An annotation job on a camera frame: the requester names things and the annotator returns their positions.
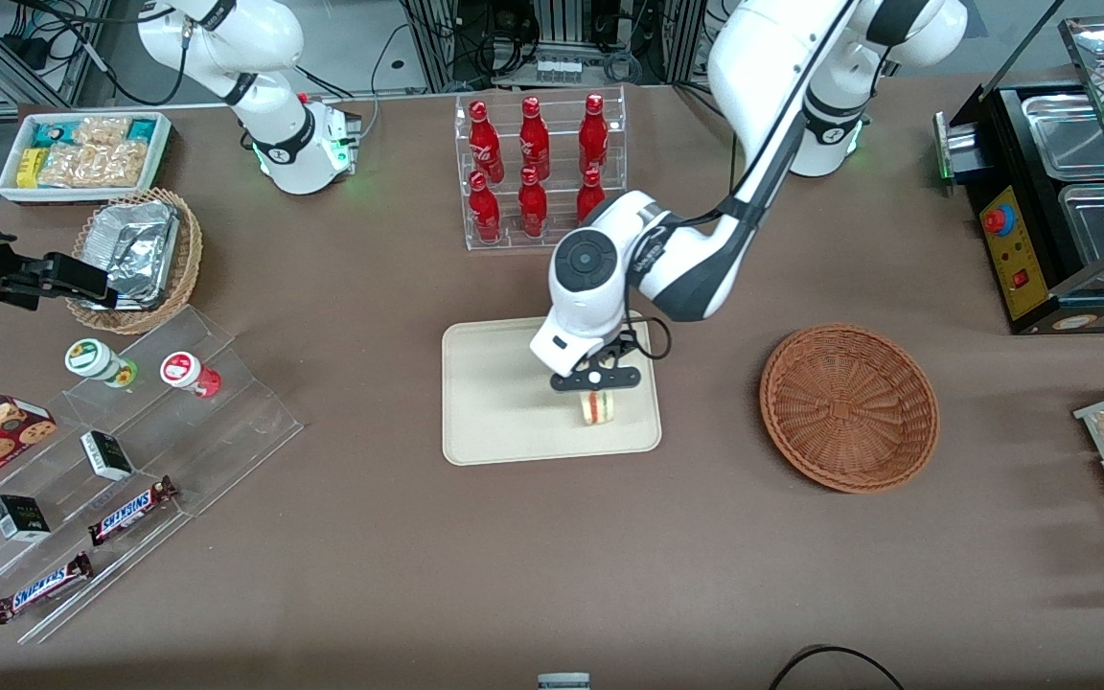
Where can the yellow snack packet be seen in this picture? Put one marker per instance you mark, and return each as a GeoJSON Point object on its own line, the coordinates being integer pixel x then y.
{"type": "Point", "coordinates": [29, 168]}

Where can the teal snack packet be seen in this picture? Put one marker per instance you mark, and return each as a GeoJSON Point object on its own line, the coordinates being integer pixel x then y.
{"type": "Point", "coordinates": [143, 128]}
{"type": "Point", "coordinates": [52, 132]}

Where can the small dark carton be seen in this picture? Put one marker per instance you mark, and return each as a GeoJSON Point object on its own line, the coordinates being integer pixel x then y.
{"type": "Point", "coordinates": [20, 517]}
{"type": "Point", "coordinates": [107, 455]}

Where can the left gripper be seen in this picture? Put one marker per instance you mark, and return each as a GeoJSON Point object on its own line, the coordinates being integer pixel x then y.
{"type": "Point", "coordinates": [626, 346]}

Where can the white power strip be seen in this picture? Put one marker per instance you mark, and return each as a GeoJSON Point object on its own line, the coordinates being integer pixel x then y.
{"type": "Point", "coordinates": [558, 70]}

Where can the black hot food warmer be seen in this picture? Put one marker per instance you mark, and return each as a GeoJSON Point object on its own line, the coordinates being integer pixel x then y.
{"type": "Point", "coordinates": [1017, 259]}

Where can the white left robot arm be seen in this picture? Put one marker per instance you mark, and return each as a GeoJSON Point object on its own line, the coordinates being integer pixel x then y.
{"type": "Point", "coordinates": [753, 77]}

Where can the clear acrylic stepped display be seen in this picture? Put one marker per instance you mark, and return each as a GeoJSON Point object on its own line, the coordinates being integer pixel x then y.
{"type": "Point", "coordinates": [226, 431]}

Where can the silver foil tray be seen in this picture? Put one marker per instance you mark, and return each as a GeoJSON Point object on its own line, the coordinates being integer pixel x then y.
{"type": "Point", "coordinates": [135, 249]}

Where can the clear acrylic bottle rack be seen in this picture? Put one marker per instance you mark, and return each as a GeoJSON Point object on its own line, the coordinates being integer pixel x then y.
{"type": "Point", "coordinates": [461, 230]}

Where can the white plastic snack bin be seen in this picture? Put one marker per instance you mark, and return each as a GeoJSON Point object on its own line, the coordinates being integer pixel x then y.
{"type": "Point", "coordinates": [82, 195]}

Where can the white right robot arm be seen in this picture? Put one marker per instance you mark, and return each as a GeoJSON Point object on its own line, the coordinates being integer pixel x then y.
{"type": "Point", "coordinates": [274, 134]}

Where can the brown snickers bar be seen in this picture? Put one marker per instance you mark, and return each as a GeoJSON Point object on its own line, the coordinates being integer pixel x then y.
{"type": "Point", "coordinates": [42, 587]}
{"type": "Point", "coordinates": [130, 511]}

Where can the green lid yoghurt cup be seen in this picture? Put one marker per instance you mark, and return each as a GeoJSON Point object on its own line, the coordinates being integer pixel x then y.
{"type": "Point", "coordinates": [92, 358]}

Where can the aluminium frame rack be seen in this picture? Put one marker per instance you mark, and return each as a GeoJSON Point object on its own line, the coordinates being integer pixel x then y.
{"type": "Point", "coordinates": [432, 48]}

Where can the small clear cracker bag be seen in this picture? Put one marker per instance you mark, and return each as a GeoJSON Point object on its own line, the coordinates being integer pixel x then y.
{"type": "Point", "coordinates": [102, 129]}

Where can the large clear cracker bag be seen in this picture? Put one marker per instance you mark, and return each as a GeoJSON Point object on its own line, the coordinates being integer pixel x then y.
{"type": "Point", "coordinates": [92, 166]}

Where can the round brown wicker basket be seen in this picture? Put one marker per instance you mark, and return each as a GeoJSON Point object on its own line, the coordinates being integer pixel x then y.
{"type": "Point", "coordinates": [849, 407]}

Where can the light oval wicker basket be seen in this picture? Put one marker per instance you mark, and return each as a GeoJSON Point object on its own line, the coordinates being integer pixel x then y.
{"type": "Point", "coordinates": [190, 249]}

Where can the red cola bottle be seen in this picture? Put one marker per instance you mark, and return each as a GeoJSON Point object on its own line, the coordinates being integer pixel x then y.
{"type": "Point", "coordinates": [588, 196]}
{"type": "Point", "coordinates": [533, 206]}
{"type": "Point", "coordinates": [593, 134]}
{"type": "Point", "coordinates": [484, 139]}
{"type": "Point", "coordinates": [484, 211]}
{"type": "Point", "coordinates": [534, 139]}

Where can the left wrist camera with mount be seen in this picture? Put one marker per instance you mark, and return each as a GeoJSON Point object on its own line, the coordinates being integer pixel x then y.
{"type": "Point", "coordinates": [595, 378]}

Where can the triangular white bread sandwich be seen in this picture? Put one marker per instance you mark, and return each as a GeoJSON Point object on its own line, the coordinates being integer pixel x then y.
{"type": "Point", "coordinates": [598, 408]}

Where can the small grey device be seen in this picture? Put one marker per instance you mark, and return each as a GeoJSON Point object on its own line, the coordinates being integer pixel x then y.
{"type": "Point", "coordinates": [563, 681]}

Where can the beige rectangular tray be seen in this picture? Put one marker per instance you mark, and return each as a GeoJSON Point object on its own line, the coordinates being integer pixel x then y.
{"type": "Point", "coordinates": [494, 402]}

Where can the red lid yoghurt cup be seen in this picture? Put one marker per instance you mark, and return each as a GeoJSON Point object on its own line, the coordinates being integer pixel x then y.
{"type": "Point", "coordinates": [183, 370]}

